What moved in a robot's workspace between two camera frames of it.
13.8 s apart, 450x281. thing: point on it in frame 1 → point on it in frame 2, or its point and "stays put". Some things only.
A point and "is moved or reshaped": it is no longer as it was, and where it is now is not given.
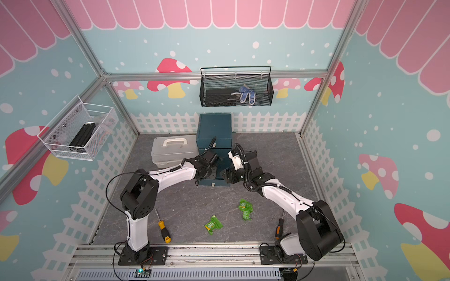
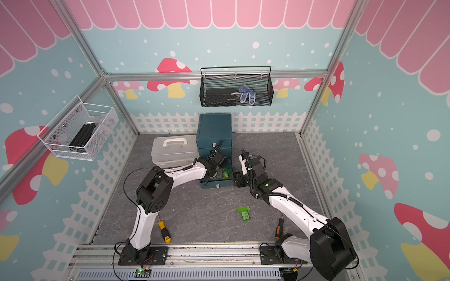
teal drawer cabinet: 215,136 stays put
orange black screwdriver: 279,228 stays put
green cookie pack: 246,208 is moved or reshaped
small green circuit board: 142,273 stays put
